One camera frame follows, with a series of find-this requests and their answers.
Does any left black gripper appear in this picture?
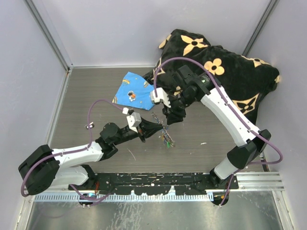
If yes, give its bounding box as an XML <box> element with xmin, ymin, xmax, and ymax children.
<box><xmin>113</xmin><ymin>116</ymin><xmax>163</xmax><ymax>146</ymax></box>

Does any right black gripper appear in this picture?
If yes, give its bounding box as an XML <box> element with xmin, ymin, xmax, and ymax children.
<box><xmin>162</xmin><ymin>90</ymin><xmax>197</xmax><ymax>125</ymax></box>

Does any bunch of coloured keys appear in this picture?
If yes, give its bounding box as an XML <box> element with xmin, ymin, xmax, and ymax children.
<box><xmin>161</xmin><ymin>133</ymin><xmax>174</xmax><ymax>148</ymax></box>

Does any white blue large keyring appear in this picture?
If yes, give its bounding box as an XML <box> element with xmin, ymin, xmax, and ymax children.
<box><xmin>151</xmin><ymin>112</ymin><xmax>175</xmax><ymax>146</ymax></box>

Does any black key tag with key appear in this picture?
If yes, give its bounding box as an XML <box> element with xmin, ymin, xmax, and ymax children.
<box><xmin>85</xmin><ymin>123</ymin><xmax>94</xmax><ymax>129</ymax></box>

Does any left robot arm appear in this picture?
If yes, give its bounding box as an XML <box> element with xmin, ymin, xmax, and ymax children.
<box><xmin>18</xmin><ymin>116</ymin><xmax>163</xmax><ymax>197</ymax></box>

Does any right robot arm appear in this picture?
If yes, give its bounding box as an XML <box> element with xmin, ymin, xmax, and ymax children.
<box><xmin>163</xmin><ymin>65</ymin><xmax>271</xmax><ymax>189</ymax></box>

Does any blue space print cloth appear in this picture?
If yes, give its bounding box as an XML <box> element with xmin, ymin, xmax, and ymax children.
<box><xmin>112</xmin><ymin>72</ymin><xmax>154</xmax><ymax>110</ymax></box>

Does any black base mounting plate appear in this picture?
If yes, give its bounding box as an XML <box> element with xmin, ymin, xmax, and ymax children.
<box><xmin>76</xmin><ymin>172</ymin><xmax>228</xmax><ymax>196</ymax></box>

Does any black floral plush pillow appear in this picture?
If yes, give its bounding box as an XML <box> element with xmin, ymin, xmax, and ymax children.
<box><xmin>143</xmin><ymin>29</ymin><xmax>280</xmax><ymax>124</ymax></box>

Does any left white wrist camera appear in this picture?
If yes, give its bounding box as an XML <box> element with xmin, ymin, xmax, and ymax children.
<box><xmin>122</xmin><ymin>107</ymin><xmax>142</xmax><ymax>133</ymax></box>

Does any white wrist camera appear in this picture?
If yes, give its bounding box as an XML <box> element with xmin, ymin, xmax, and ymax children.
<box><xmin>122</xmin><ymin>107</ymin><xmax>142</xmax><ymax>133</ymax></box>
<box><xmin>150</xmin><ymin>88</ymin><xmax>171</xmax><ymax>108</ymax></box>

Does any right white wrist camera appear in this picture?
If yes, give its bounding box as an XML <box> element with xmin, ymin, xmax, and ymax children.
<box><xmin>150</xmin><ymin>88</ymin><xmax>171</xmax><ymax>108</ymax></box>

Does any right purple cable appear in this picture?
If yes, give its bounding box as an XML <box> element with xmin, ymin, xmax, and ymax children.
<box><xmin>153</xmin><ymin>57</ymin><xmax>283</xmax><ymax>208</ymax></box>

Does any purple cable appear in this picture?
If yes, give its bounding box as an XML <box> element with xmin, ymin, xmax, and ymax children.
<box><xmin>153</xmin><ymin>57</ymin><xmax>283</xmax><ymax>208</ymax></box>
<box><xmin>20</xmin><ymin>98</ymin><xmax>128</xmax><ymax>207</ymax></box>

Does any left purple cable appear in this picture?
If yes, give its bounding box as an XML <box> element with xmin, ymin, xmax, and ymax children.
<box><xmin>20</xmin><ymin>98</ymin><xmax>128</xmax><ymax>207</ymax></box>

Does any aluminium frame rail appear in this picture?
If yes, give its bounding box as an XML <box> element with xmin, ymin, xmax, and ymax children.
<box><xmin>41</xmin><ymin>172</ymin><xmax>284</xmax><ymax>193</ymax></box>

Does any slotted cable duct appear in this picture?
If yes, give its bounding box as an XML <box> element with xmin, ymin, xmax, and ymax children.
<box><xmin>34</xmin><ymin>192</ymin><xmax>213</xmax><ymax>202</ymax></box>

